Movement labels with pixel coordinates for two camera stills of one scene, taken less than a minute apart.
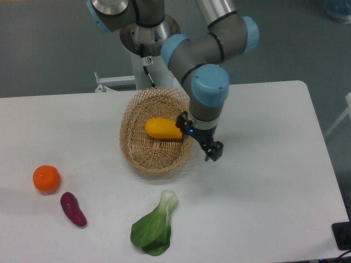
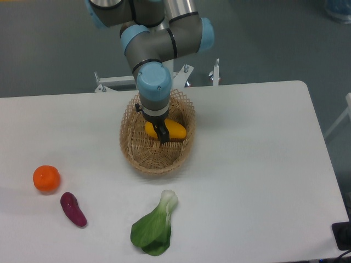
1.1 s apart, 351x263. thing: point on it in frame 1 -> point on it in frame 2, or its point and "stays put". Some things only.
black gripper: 204,137 -> 159,125
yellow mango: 163,127 stays put
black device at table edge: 341,232 stays put
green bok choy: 152,233 stays put
